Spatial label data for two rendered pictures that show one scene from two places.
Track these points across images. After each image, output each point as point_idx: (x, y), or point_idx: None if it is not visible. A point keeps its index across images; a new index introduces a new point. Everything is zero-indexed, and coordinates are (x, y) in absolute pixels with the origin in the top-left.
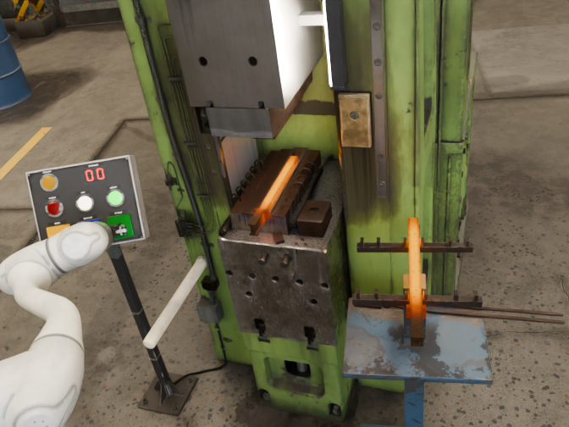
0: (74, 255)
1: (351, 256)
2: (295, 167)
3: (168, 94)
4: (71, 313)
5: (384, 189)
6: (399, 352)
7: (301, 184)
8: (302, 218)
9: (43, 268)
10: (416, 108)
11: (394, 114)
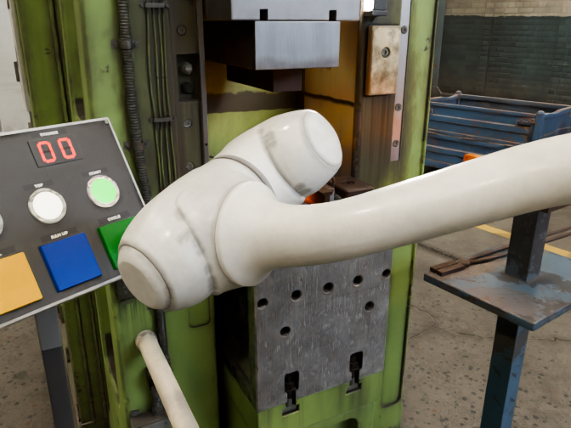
0: (331, 155)
1: None
2: None
3: (135, 34)
4: None
5: (397, 149)
6: (537, 288)
7: None
8: (350, 188)
9: (275, 197)
10: (434, 44)
11: (414, 53)
